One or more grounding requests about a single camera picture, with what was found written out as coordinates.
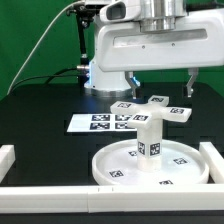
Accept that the white fence block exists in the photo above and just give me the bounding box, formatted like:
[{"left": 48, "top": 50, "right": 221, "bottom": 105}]
[
  {"left": 199, "top": 142, "right": 224, "bottom": 184},
  {"left": 0, "top": 145, "right": 16, "bottom": 183}
]

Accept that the grey camera on stand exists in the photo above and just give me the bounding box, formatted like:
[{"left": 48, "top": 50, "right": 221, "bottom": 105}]
[{"left": 84, "top": 0, "right": 111, "bottom": 8}]

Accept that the black cable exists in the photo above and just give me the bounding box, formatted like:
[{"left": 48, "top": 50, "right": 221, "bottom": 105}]
[{"left": 9, "top": 66, "right": 81, "bottom": 92}]

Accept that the white round table top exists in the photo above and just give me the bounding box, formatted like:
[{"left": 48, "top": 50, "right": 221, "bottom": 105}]
[{"left": 92, "top": 139, "right": 209, "bottom": 186}]

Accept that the white front fence bar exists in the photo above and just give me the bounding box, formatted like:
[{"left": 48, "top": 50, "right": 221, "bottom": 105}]
[{"left": 0, "top": 184, "right": 224, "bottom": 214}]

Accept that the white cable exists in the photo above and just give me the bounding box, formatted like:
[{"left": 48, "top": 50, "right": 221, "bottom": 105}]
[{"left": 6, "top": 0, "right": 85, "bottom": 95}]

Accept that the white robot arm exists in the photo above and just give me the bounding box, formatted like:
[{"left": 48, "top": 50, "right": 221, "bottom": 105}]
[{"left": 84, "top": 0, "right": 224, "bottom": 96}]

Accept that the black camera stand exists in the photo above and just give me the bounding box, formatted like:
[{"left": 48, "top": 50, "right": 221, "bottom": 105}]
[{"left": 65, "top": 7, "right": 95, "bottom": 84}]

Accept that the white cross-shaped table base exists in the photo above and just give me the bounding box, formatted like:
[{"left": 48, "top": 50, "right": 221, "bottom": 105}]
[{"left": 110, "top": 95, "right": 192, "bottom": 129}]

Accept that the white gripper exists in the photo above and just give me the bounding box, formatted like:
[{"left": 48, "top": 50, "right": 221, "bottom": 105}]
[{"left": 96, "top": 17, "right": 224, "bottom": 99}]

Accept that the white right fence block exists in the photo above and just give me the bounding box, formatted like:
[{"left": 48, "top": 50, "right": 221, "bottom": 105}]
[{"left": 199, "top": 142, "right": 224, "bottom": 184}]

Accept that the white marker sheet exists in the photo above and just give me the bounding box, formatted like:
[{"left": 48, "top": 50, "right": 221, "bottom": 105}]
[{"left": 67, "top": 113, "right": 132, "bottom": 133}]

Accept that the white left fence block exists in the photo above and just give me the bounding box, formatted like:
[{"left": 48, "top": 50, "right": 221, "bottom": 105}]
[{"left": 0, "top": 145, "right": 16, "bottom": 183}]

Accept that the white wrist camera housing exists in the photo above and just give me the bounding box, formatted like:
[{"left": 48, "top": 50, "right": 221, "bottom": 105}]
[{"left": 99, "top": 0, "right": 141, "bottom": 23}]

